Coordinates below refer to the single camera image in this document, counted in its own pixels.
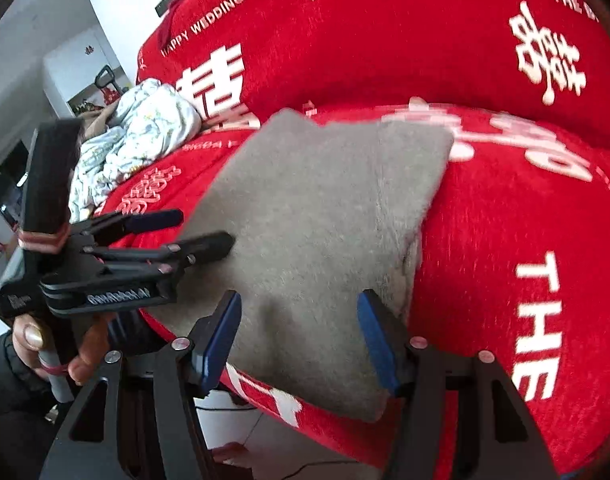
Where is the black cable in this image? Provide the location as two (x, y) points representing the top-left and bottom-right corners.
(195, 402), (360, 476)

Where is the red wedding sofa cover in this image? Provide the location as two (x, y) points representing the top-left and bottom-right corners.
(97, 0), (610, 476)

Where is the grey knit sweater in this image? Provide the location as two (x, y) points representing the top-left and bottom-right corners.
(150, 109), (456, 423)

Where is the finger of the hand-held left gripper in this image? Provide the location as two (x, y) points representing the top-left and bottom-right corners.
(92, 210), (184, 241)
(92, 231), (236, 273)

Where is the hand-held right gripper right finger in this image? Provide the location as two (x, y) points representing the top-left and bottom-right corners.
(357, 289), (560, 480)

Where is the person's left hand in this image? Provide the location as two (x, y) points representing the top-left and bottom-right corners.
(11, 310), (113, 386)

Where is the pink object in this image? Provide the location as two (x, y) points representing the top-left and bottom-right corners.
(212, 442), (253, 467)

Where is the dark screen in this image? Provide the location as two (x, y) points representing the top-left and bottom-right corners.
(0, 140), (32, 231)

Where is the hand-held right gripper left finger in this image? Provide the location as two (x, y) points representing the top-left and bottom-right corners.
(37, 290), (243, 480)

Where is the person's left forearm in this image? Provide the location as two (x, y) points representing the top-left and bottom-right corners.
(0, 332), (56, 421)

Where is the tan cloth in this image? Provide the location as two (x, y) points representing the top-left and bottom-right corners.
(77, 107), (123, 143)

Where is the cluttered cabinet shelf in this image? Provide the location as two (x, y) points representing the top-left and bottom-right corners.
(66, 85), (123, 116)

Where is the white floral cloth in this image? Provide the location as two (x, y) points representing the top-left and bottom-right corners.
(67, 79), (203, 223)

